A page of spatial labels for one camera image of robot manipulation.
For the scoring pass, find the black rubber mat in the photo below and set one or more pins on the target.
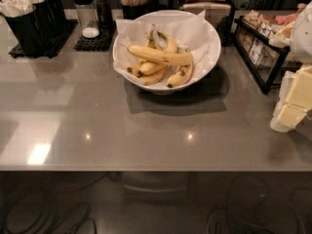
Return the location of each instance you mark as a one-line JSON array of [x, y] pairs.
[[100, 43], [55, 39]]

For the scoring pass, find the short left yellow banana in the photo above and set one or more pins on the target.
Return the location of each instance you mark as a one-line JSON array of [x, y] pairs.
[[145, 67]]

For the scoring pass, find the black rear cutlery holder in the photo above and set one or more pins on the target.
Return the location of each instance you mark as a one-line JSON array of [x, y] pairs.
[[51, 17]]

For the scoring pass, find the clear salt shaker black cap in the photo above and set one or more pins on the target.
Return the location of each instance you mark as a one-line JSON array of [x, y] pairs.
[[87, 17]]

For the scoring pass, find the white ceramic bowl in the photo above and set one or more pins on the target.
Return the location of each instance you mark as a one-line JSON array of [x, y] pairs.
[[169, 51]]

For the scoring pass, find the black wire condiment rack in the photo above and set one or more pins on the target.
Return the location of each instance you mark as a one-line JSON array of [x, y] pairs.
[[267, 64]]

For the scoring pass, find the condiment packets in rack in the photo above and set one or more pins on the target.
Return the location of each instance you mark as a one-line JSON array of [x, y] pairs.
[[293, 31]]

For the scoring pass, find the dark pepper shaker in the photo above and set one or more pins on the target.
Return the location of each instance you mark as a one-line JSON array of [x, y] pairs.
[[104, 14]]

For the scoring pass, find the black cutlery holder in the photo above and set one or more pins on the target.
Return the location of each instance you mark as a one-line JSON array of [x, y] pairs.
[[26, 29], [51, 17]]

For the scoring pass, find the white plastic cutlery bunch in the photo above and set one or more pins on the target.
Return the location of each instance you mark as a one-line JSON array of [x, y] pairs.
[[17, 8]]

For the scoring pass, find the black rubber mat left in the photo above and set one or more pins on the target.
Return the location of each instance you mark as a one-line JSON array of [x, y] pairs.
[[55, 39]]

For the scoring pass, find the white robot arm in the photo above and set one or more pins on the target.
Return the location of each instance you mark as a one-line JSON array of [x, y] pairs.
[[295, 97]]

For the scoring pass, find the black stir stick holder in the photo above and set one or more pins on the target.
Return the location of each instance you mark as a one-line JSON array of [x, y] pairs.
[[134, 12]]

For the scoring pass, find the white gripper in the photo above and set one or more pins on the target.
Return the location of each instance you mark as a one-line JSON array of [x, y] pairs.
[[303, 36]]

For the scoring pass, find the black rubber mat centre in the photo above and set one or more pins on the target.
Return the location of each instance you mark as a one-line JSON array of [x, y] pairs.
[[100, 43]]

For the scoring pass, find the black front cutlery holder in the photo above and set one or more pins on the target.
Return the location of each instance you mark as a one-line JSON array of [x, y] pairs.
[[26, 29]]

